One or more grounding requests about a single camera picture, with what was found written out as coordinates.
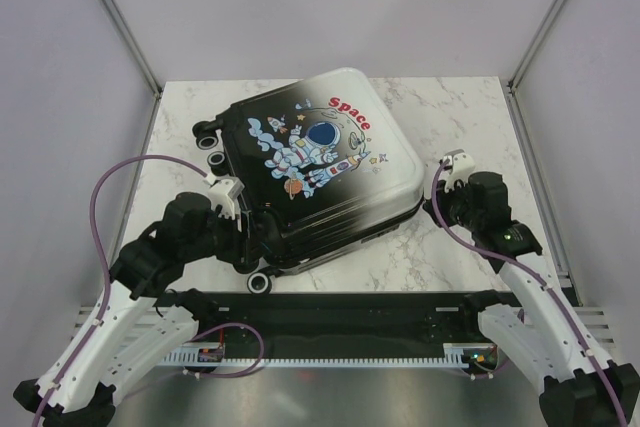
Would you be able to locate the white suitcase with dark lining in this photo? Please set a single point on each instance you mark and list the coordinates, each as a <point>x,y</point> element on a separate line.
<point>325,168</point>

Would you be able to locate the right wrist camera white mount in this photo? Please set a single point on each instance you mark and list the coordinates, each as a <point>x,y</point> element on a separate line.
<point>460,165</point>

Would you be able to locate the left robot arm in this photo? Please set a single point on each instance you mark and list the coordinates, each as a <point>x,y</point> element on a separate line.
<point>97,371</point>

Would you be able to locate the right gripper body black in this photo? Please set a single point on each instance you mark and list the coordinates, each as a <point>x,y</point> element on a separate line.
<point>452,205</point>

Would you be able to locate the light blue cable duct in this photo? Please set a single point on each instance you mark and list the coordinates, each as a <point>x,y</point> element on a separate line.
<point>447,356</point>

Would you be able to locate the right aluminium frame post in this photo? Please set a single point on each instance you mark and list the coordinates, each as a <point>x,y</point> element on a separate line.
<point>542,32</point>

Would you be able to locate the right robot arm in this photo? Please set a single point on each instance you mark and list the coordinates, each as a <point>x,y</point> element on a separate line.
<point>577,381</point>

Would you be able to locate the left aluminium frame post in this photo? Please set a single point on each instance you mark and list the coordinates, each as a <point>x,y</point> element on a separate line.
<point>130,43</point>

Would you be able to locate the aluminium frame post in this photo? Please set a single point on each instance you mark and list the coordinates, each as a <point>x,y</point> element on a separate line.
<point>542,32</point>
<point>130,43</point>

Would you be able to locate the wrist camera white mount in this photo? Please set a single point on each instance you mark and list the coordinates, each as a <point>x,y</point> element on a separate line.
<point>460,165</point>
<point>223,193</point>

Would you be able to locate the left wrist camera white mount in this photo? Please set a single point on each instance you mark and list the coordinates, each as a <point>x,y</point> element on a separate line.
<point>223,193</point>

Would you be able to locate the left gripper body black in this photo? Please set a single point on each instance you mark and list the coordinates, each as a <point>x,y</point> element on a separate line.
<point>243,244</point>

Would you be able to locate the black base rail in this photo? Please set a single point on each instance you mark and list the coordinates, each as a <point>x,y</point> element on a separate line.
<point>331,323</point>

